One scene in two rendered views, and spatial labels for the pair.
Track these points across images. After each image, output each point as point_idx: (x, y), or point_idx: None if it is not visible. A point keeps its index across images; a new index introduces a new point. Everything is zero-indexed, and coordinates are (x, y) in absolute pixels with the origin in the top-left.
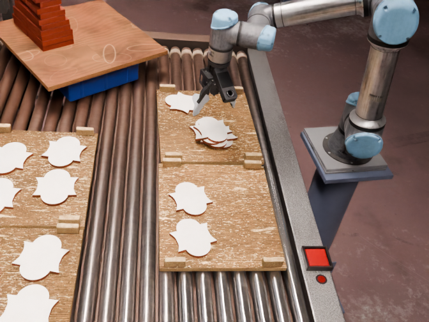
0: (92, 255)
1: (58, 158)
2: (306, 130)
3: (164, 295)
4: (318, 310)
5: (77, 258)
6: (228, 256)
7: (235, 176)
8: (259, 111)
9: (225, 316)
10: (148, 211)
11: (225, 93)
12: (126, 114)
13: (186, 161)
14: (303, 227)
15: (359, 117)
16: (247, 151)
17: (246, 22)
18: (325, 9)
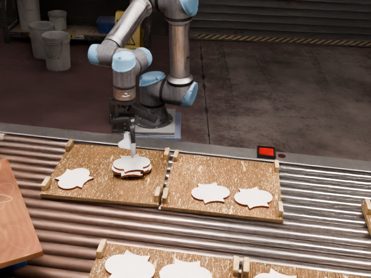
0: (268, 260)
1: (142, 272)
2: (123, 131)
3: (304, 223)
4: (306, 162)
5: (276, 265)
6: (269, 185)
7: (185, 167)
8: None
9: (317, 198)
10: (217, 222)
11: (153, 114)
12: (68, 222)
13: (161, 190)
14: (237, 152)
15: (183, 79)
16: (155, 156)
17: None
18: (137, 21)
